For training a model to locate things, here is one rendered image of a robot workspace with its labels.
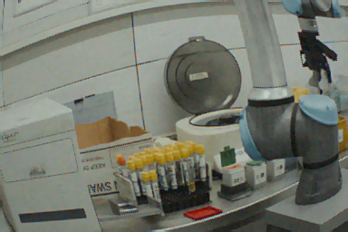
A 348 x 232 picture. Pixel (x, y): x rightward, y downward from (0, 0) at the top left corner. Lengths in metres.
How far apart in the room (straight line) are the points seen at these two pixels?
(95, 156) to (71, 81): 0.38
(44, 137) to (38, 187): 0.13
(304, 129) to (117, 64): 0.96
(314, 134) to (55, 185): 0.59
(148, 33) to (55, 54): 0.32
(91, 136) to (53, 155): 0.65
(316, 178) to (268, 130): 0.18
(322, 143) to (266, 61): 0.22
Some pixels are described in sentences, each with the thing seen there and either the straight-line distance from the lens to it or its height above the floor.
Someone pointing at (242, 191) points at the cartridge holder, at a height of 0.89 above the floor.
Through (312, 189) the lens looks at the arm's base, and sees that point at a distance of 1.58.
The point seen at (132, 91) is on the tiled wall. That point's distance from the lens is 2.41.
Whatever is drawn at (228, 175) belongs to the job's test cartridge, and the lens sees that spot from 1.91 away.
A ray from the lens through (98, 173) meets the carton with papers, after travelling 2.03.
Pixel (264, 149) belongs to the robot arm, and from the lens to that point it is 1.60.
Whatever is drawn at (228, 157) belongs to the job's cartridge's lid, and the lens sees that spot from 1.94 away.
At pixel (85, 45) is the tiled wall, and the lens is 2.34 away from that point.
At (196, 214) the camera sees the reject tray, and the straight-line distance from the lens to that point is 1.84.
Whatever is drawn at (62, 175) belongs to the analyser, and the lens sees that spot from 1.68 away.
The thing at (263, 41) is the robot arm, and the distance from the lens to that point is 1.58.
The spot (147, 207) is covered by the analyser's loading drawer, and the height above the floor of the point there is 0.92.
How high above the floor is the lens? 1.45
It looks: 11 degrees down
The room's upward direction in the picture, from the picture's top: 8 degrees counter-clockwise
